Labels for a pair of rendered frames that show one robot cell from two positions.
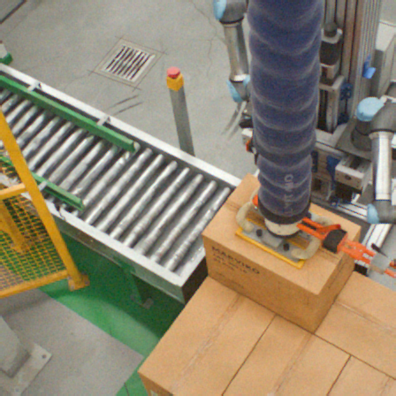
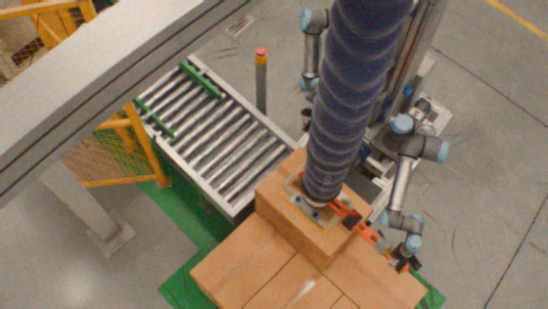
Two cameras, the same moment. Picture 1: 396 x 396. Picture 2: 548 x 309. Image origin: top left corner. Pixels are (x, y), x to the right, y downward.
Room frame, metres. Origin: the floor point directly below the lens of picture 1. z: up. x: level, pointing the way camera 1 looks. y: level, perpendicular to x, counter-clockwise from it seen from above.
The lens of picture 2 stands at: (0.66, -0.08, 3.58)
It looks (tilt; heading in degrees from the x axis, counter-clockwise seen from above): 64 degrees down; 1
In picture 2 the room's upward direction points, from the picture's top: 2 degrees clockwise
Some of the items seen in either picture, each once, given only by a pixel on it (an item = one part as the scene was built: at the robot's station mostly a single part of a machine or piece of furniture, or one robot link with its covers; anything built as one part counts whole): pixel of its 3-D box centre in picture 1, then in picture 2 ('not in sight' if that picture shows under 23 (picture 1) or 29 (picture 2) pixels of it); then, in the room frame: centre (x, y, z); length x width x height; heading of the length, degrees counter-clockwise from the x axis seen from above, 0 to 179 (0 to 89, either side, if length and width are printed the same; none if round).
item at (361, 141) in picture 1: (367, 131); (395, 136); (2.04, -0.82, 1.09); 0.15 x 0.15 x 0.10
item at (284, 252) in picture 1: (272, 241); (306, 207); (1.62, -0.29, 0.97); 0.34 x 0.10 x 0.05; 47
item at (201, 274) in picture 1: (220, 247); (268, 189); (1.93, -0.07, 0.48); 0.70 x 0.03 x 0.15; 138
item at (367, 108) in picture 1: (370, 115); (401, 127); (2.04, -0.83, 1.20); 0.13 x 0.12 x 0.14; 77
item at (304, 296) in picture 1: (280, 252); (311, 210); (1.68, -0.34, 0.75); 0.60 x 0.40 x 0.40; 48
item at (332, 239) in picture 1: (334, 239); (351, 220); (1.51, -0.54, 1.07); 0.10 x 0.08 x 0.06; 137
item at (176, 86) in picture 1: (185, 136); (260, 95); (2.69, 0.02, 0.50); 0.07 x 0.07 x 1.00; 48
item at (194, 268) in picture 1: (218, 236); (268, 182); (1.93, -0.07, 0.58); 0.70 x 0.03 x 0.06; 138
